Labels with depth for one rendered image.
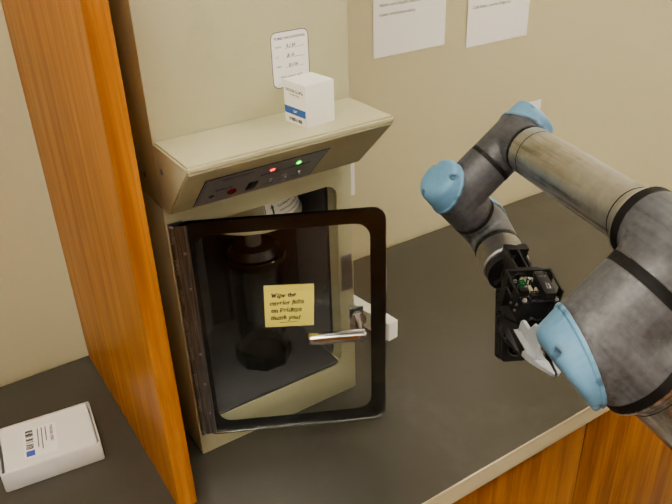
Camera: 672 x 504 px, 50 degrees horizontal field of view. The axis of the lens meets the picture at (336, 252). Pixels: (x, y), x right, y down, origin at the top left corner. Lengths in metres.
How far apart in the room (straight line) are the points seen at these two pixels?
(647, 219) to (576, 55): 1.35
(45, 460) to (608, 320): 0.92
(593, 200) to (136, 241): 0.58
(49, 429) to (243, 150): 0.67
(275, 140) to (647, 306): 0.50
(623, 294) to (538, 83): 1.33
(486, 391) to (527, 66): 0.97
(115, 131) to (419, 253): 1.11
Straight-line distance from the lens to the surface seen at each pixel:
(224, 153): 0.94
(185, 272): 1.08
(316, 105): 1.01
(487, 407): 1.39
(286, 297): 1.10
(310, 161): 1.04
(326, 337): 1.09
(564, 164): 1.03
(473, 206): 1.16
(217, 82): 1.02
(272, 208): 1.16
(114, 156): 0.90
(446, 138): 1.91
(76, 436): 1.35
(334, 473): 1.25
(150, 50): 0.98
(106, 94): 0.88
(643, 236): 0.87
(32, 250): 1.50
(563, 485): 1.60
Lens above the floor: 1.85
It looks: 29 degrees down
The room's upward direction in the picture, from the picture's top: 2 degrees counter-clockwise
